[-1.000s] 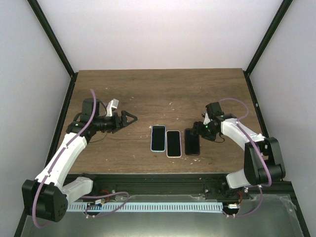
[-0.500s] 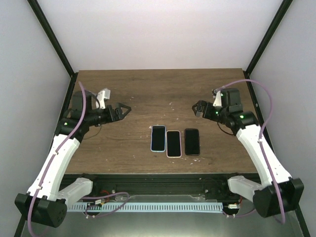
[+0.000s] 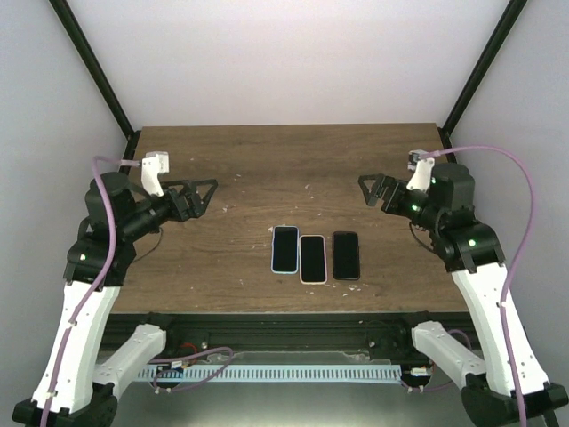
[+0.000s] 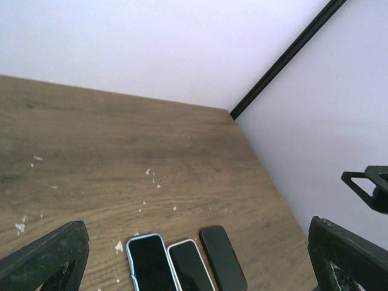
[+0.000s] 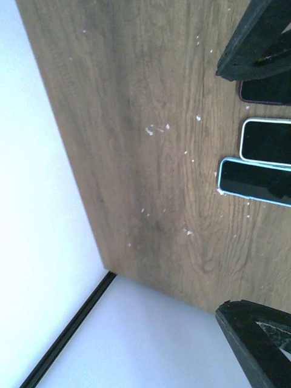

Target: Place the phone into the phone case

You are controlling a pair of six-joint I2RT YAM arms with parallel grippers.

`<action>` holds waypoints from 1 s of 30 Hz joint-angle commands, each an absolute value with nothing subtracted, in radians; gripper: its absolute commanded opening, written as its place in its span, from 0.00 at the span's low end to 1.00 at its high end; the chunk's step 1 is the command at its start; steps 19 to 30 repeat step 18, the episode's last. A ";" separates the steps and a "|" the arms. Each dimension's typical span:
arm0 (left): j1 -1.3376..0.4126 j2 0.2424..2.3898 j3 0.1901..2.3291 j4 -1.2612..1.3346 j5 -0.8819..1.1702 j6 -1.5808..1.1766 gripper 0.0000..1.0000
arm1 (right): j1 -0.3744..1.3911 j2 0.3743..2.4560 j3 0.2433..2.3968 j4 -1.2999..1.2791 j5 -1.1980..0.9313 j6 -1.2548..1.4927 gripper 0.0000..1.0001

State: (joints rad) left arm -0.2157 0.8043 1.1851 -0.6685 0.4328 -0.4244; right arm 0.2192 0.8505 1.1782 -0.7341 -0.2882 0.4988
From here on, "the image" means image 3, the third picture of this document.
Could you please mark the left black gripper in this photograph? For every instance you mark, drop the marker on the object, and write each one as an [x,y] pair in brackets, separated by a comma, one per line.
[196,209]

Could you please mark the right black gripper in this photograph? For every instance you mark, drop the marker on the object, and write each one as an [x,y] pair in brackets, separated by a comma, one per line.
[394,186]

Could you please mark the black phone case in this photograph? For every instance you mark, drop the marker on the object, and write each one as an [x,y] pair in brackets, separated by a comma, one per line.
[346,279]

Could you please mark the white phone case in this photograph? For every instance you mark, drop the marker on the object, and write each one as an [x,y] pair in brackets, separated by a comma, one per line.
[313,282]

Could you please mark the light blue phone case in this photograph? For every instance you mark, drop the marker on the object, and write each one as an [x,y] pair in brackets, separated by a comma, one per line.
[284,271]

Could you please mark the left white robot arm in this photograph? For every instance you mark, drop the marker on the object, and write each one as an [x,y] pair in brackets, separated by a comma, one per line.
[74,391]

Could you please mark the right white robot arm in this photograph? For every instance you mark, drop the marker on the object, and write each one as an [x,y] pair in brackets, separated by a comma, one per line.
[506,384]

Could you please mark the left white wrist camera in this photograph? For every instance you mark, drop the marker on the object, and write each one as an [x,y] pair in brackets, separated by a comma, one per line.
[153,165]

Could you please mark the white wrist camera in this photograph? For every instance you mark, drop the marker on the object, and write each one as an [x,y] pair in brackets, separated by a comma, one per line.
[421,169]
[153,165]

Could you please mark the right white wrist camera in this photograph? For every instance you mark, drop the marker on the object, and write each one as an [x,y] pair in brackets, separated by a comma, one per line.
[421,169]

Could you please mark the black aluminium frame rail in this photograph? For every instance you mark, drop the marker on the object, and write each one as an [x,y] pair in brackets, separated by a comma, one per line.
[387,335]

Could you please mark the right black frame post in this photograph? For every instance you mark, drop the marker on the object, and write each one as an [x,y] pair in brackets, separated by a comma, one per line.
[492,47]

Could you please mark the black frame post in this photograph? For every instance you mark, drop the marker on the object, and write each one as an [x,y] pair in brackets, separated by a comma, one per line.
[77,37]
[492,47]

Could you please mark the light blue slotted cable duct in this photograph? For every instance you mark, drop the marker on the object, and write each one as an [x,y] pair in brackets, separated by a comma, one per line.
[389,374]

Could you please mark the left black frame post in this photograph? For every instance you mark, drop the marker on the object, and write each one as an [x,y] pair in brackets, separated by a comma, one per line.
[77,37]

